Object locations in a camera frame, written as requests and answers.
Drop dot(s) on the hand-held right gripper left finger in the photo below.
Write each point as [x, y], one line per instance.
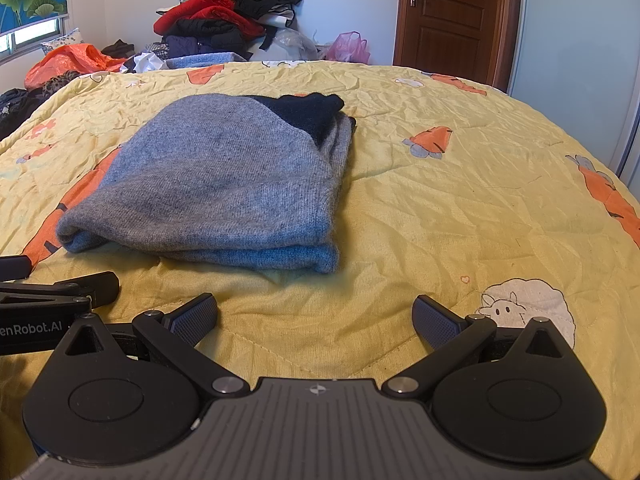
[195, 317]

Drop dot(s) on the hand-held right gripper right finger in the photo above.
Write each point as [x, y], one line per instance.
[435, 322]

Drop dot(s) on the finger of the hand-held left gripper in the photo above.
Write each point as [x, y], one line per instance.
[95, 287]
[15, 267]

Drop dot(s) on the grey sweater with navy sleeves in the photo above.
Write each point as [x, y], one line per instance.
[215, 185]

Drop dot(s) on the dark clothes pile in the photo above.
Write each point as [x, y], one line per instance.
[17, 110]

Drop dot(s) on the yellow printed blanket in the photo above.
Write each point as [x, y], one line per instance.
[450, 220]

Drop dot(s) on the leopard print cloth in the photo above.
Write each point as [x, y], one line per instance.
[60, 82]

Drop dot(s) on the orange plastic bag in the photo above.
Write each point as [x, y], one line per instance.
[70, 62]

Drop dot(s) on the white crumpled cloth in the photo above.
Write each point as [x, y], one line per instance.
[145, 62]

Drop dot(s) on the floral pillow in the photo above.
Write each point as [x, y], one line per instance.
[62, 40]

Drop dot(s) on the window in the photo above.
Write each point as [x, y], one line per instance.
[30, 35]

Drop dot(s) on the small black cloth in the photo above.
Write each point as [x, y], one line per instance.
[119, 48]

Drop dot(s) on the light blue knit cloth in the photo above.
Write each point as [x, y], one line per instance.
[205, 61]

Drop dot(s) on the dark navy jacket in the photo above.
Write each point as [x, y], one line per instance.
[205, 37]

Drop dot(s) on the pink plastic bag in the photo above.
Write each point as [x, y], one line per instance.
[347, 49]

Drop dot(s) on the clear plastic bag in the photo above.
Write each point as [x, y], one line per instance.
[295, 42]

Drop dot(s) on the red sweater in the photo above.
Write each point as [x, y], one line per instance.
[205, 10]

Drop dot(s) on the brown wooden door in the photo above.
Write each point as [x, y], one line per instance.
[450, 20]

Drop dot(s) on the white wardrobe door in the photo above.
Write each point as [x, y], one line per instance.
[575, 50]

